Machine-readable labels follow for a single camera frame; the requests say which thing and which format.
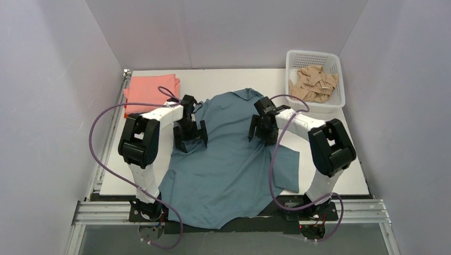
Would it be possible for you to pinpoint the grey-blue t shirt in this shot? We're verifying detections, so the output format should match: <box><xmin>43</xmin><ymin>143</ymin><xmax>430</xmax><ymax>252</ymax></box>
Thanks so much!
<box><xmin>160</xmin><ymin>88</ymin><xmax>299</xmax><ymax>229</ymax></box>

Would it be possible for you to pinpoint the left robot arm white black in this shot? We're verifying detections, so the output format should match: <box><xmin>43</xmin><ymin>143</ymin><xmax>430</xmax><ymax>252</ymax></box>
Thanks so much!
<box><xmin>118</xmin><ymin>95</ymin><xmax>208</xmax><ymax>220</ymax></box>

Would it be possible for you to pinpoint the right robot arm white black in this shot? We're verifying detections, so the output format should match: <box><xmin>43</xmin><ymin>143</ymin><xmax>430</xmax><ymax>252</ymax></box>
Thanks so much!
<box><xmin>248</xmin><ymin>97</ymin><xmax>357</xmax><ymax>216</ymax></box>

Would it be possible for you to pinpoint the pink folded t shirt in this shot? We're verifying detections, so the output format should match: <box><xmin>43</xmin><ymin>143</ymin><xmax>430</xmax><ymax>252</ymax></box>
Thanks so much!
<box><xmin>123</xmin><ymin>74</ymin><xmax>180</xmax><ymax>104</ymax></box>

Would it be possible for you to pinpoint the beige crumpled t shirt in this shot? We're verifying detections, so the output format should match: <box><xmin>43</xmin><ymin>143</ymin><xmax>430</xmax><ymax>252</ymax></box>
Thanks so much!
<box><xmin>288</xmin><ymin>65</ymin><xmax>339</xmax><ymax>103</ymax></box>

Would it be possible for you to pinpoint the white plastic basket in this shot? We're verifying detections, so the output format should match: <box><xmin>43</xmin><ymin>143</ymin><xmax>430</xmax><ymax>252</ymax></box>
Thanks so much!
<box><xmin>285</xmin><ymin>50</ymin><xmax>346</xmax><ymax>113</ymax></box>

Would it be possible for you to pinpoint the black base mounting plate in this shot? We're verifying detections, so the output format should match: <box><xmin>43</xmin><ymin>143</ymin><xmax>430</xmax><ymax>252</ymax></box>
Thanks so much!
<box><xmin>129</xmin><ymin>200</ymin><xmax>340</xmax><ymax>237</ymax></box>

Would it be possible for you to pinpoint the aluminium left side rail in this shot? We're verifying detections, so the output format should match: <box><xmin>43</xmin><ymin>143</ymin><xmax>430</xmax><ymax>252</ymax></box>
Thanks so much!
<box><xmin>84</xmin><ymin>69</ymin><xmax>132</xmax><ymax>201</ymax></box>

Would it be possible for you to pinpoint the aluminium front frame rail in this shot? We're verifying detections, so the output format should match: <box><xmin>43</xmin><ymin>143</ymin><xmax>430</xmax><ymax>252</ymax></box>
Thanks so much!
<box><xmin>66</xmin><ymin>199</ymin><xmax>399</xmax><ymax>254</ymax></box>

